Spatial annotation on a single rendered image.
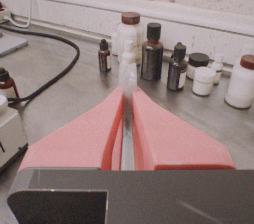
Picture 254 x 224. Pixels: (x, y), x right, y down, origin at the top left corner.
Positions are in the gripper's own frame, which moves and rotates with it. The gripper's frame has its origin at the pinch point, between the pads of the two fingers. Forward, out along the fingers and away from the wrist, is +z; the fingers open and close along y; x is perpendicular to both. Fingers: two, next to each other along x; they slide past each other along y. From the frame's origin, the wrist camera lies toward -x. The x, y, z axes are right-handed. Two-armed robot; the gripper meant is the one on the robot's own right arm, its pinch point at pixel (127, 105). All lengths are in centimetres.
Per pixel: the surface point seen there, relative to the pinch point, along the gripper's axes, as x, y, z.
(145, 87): 18.2, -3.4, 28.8
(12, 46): 17, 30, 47
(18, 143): 15.7, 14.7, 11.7
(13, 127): 13.0, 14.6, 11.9
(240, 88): 14.2, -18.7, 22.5
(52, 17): 15, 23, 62
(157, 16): 9.1, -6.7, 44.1
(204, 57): 13.8, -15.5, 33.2
